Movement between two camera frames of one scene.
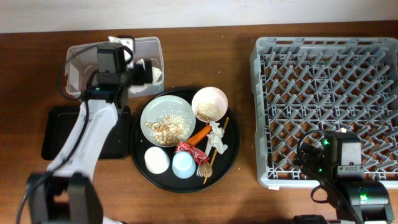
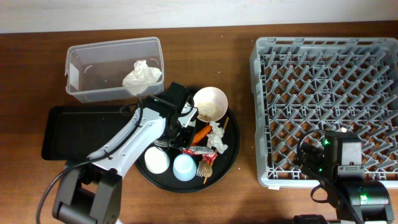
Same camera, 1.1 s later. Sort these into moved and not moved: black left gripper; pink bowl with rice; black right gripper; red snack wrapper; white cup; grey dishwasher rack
Moved: red snack wrapper; black left gripper
Not moved: white cup; grey dishwasher rack; black right gripper; pink bowl with rice
